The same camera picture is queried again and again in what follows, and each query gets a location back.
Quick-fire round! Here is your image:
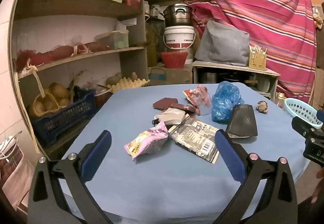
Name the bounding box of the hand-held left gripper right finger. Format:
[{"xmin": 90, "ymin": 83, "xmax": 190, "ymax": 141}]
[{"xmin": 215, "ymin": 129, "xmax": 298, "ymax": 224}]

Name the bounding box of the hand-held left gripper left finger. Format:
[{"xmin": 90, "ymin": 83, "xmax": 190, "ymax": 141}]
[{"xmin": 27, "ymin": 130, "xmax": 119, "ymax": 224}]

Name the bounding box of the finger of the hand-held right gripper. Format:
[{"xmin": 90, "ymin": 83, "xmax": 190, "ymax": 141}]
[{"xmin": 291, "ymin": 116, "xmax": 324, "ymax": 138}]

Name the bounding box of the light blue plastic basket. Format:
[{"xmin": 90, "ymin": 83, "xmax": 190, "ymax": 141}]
[{"xmin": 283, "ymin": 98, "xmax": 323, "ymax": 130}]

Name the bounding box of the black textured pouch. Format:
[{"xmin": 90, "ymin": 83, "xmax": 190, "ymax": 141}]
[{"xmin": 225, "ymin": 104, "xmax": 259, "ymax": 140}]

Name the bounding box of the black printed foil wrapper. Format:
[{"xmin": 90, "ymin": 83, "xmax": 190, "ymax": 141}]
[{"xmin": 168, "ymin": 115, "xmax": 221, "ymax": 164}]

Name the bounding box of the small brown scrap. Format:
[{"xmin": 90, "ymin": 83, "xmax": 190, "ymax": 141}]
[{"xmin": 256, "ymin": 101, "xmax": 269, "ymax": 114}]

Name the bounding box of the pink snack packet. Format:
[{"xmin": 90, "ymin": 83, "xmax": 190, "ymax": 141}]
[{"xmin": 124, "ymin": 121, "xmax": 169, "ymax": 162}]

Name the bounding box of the blue plastic bag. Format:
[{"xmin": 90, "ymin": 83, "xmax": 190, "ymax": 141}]
[{"xmin": 211, "ymin": 81, "xmax": 245, "ymax": 125}]

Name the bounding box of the maroon packet with star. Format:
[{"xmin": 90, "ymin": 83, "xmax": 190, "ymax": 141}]
[{"xmin": 170, "ymin": 102, "xmax": 197, "ymax": 114}]

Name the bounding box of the red snack wrapper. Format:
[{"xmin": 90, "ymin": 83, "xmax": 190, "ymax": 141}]
[{"xmin": 183, "ymin": 84, "xmax": 212, "ymax": 116}]

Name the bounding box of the beige paper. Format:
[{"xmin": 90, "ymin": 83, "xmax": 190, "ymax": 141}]
[{"xmin": 152, "ymin": 108, "xmax": 187, "ymax": 126}]

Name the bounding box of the plain maroon packet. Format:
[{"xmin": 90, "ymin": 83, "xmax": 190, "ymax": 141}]
[{"xmin": 152, "ymin": 97, "xmax": 179, "ymax": 110}]

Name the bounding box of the blue plastic crate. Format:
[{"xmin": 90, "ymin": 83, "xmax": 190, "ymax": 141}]
[{"xmin": 32, "ymin": 86, "xmax": 97, "ymax": 147}]

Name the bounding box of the small brown wicker basket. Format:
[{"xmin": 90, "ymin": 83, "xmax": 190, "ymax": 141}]
[{"xmin": 95, "ymin": 85, "xmax": 113, "ymax": 109}]

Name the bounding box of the blue tablecloth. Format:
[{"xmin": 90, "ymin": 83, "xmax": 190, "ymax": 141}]
[{"xmin": 59, "ymin": 83, "xmax": 312, "ymax": 222}]

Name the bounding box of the wicker basket of potatoes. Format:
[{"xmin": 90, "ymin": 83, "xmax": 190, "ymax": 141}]
[{"xmin": 27, "ymin": 82, "xmax": 72, "ymax": 118}]

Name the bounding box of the black frying pan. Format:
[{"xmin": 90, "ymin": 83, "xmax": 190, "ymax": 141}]
[{"xmin": 219, "ymin": 73, "xmax": 244, "ymax": 86}]

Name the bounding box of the large potato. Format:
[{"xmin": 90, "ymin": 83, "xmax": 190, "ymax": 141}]
[{"xmin": 106, "ymin": 73, "xmax": 123, "ymax": 85}]

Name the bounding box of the yellow egg tray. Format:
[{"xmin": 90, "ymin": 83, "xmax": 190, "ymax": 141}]
[{"xmin": 111, "ymin": 77, "xmax": 150, "ymax": 93}]

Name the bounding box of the yellow utensil holder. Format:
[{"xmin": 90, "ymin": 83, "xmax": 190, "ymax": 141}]
[{"xmin": 249, "ymin": 45, "xmax": 268, "ymax": 71}]

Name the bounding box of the small steel pot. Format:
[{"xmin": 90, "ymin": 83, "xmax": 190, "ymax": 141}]
[{"xmin": 200, "ymin": 71, "xmax": 218, "ymax": 84}]

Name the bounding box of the lined brown basket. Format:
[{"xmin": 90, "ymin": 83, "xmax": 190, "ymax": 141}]
[{"xmin": 0, "ymin": 133, "xmax": 26, "ymax": 189}]

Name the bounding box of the low wooden rack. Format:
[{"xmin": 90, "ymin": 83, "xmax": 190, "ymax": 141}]
[{"xmin": 192, "ymin": 60, "xmax": 281, "ymax": 101}]

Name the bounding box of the brown cardboard box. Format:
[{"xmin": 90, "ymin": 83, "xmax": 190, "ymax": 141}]
[{"xmin": 148, "ymin": 66, "xmax": 193, "ymax": 87}]

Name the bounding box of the tan hanging cloth bundle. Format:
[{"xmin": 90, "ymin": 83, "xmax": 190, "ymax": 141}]
[{"xmin": 312, "ymin": 13, "xmax": 323, "ymax": 30}]

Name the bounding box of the short red mesh bag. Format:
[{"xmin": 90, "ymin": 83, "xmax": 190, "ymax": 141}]
[{"xmin": 76, "ymin": 42, "xmax": 110, "ymax": 54}]

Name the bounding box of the long red mesh bag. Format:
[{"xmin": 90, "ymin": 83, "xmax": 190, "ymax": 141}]
[{"xmin": 16, "ymin": 45, "xmax": 77, "ymax": 70}]

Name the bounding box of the red woven bowl basket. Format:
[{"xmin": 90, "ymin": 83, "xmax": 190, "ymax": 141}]
[{"xmin": 160, "ymin": 52, "xmax": 189, "ymax": 69}]

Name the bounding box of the grey fabric bag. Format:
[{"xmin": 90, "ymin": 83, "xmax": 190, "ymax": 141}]
[{"xmin": 194, "ymin": 20, "xmax": 251, "ymax": 66}]

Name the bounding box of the clear plastic container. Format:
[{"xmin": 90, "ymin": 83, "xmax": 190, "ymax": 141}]
[{"xmin": 97, "ymin": 30, "xmax": 129, "ymax": 50}]

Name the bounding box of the large yellow oil bottle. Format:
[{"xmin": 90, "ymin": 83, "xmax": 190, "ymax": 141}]
[{"xmin": 145, "ymin": 19, "xmax": 165, "ymax": 67}]

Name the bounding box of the pink striped cloth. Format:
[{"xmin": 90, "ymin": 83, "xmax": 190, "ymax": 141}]
[{"xmin": 173, "ymin": 0, "xmax": 318, "ymax": 103}]

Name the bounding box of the white plastic bucket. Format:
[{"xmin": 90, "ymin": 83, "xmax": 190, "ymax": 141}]
[{"xmin": 163, "ymin": 26, "xmax": 196, "ymax": 50}]

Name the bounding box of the wooden shelf unit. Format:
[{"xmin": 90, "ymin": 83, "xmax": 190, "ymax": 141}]
[{"xmin": 9, "ymin": 0, "xmax": 150, "ymax": 161}]

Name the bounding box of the steel cooking pot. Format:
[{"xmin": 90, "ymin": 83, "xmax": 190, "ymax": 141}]
[{"xmin": 163, "ymin": 4, "xmax": 194, "ymax": 27}]

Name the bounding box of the small red plastic basket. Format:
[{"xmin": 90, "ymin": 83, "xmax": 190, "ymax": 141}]
[{"xmin": 124, "ymin": 0, "xmax": 143, "ymax": 9}]

